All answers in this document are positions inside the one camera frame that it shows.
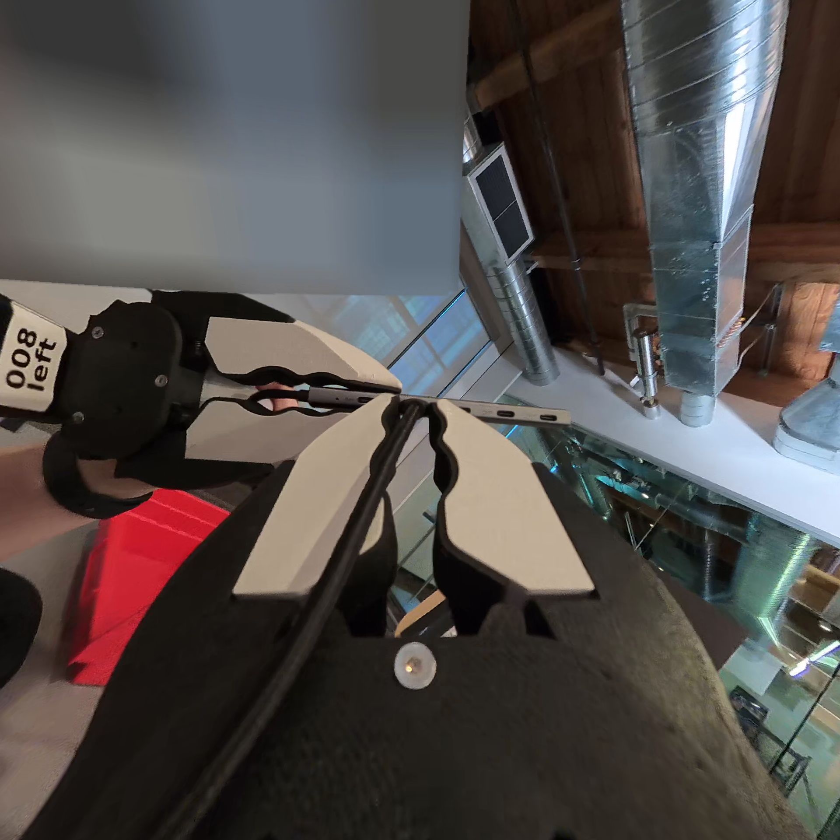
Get tapered rectangular metal air duct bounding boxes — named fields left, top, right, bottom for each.
left=620, top=0, right=788, bottom=427

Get dark vent grille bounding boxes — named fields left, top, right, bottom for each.
left=465, top=144, right=536, bottom=265

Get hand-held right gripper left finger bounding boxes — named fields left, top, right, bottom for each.
left=231, top=394, right=404, bottom=603

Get person's left hand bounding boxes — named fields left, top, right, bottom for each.
left=0, top=441, right=157, bottom=565

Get grey usb hub with cable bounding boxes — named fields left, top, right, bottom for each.
left=307, top=386, right=572, bottom=427

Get thin black ceiling pipe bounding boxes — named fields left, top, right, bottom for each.
left=508, top=0, right=606, bottom=376

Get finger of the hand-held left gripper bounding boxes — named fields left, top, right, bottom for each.
left=202, top=316, right=404, bottom=396
left=185, top=394, right=368, bottom=470

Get red plastic bin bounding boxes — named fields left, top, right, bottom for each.
left=66, top=489, right=234, bottom=688

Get metal duct actuator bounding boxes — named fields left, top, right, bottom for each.
left=622, top=302, right=665, bottom=421

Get black clothing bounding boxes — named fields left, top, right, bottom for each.
left=0, top=567, right=44, bottom=688

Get round spiral metal duct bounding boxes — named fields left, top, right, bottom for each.
left=459, top=98, right=562, bottom=385

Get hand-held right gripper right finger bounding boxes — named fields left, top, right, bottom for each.
left=425, top=397, right=600, bottom=603

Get black usb cable orange plugs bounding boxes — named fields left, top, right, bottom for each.
left=154, top=399, right=424, bottom=840

